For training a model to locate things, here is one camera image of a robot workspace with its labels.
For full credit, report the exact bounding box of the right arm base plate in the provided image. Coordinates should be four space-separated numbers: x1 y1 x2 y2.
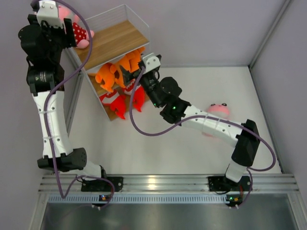
208 175 253 209

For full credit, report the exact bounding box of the white wire wooden shelf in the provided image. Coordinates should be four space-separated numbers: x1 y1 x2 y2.
69 4 154 122

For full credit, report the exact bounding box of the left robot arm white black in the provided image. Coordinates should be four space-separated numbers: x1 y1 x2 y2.
18 14 108 191

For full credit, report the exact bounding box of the pink frog plush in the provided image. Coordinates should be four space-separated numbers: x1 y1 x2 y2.
202 103 231 138
58 5 89 49

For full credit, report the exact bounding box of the red shark plush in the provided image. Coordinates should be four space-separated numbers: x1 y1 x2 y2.
99 90 126 120
122 80 145 112

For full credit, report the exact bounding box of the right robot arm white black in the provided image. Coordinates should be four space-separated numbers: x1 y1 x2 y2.
120 67 260 190

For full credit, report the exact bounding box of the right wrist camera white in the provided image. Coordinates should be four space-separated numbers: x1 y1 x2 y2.
141 53 162 73

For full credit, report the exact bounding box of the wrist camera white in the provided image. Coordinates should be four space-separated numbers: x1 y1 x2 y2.
36 0 63 29
141 53 162 73

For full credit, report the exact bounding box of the orange shark plush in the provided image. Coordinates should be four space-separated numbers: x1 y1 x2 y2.
130 46 146 63
88 62 117 92
110 52 135 88

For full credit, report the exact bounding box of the aluminium rail frame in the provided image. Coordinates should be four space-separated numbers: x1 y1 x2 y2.
38 174 299 205

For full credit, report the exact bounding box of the pink frog plush front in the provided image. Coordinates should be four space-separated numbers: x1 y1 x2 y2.
58 5 89 49

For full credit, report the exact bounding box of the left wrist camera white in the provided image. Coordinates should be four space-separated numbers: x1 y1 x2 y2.
36 0 63 29

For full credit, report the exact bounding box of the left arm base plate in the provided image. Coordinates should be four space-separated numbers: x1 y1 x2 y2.
80 176 124 209

